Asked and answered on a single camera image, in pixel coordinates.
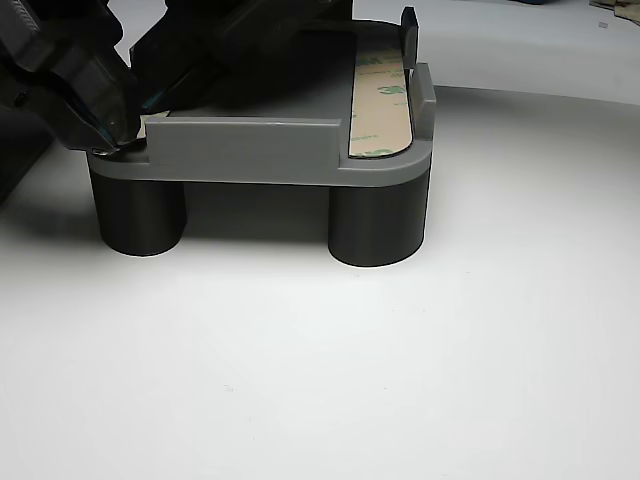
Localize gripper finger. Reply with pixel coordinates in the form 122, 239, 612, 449
0, 72, 139, 157
0, 0, 140, 147
149, 0, 354, 112
129, 0, 236, 111

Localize tan 3M tape liner strip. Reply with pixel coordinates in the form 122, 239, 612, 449
133, 112, 172, 146
347, 47, 415, 160

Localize gray fixture with dark legs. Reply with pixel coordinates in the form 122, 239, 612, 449
88, 18, 437, 269

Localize black upright clip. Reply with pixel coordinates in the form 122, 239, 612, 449
400, 5, 421, 71

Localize tan paper scraps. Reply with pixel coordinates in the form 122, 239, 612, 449
588, 0, 640, 24

